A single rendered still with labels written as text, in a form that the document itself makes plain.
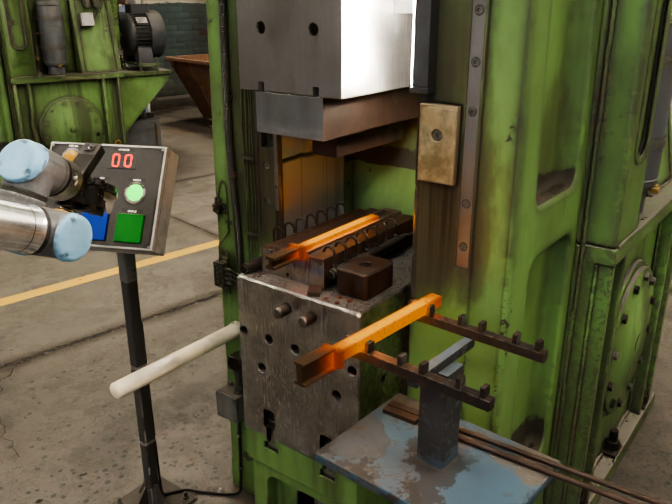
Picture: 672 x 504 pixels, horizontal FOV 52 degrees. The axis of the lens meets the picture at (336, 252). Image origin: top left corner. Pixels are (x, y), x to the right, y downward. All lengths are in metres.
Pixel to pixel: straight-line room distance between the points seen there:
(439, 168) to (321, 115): 0.28
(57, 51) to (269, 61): 4.79
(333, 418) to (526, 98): 0.86
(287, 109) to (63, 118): 4.87
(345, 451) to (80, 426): 1.65
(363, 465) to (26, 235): 0.76
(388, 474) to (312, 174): 0.90
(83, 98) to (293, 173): 4.68
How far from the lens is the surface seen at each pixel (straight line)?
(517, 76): 1.45
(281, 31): 1.58
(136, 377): 1.90
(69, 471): 2.72
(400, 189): 2.03
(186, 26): 10.82
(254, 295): 1.72
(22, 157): 1.47
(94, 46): 6.51
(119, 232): 1.87
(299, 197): 1.92
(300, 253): 1.64
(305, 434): 1.80
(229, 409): 2.23
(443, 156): 1.52
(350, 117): 1.61
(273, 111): 1.62
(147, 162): 1.89
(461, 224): 1.56
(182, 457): 2.67
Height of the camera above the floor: 1.57
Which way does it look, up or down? 20 degrees down
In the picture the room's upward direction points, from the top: straight up
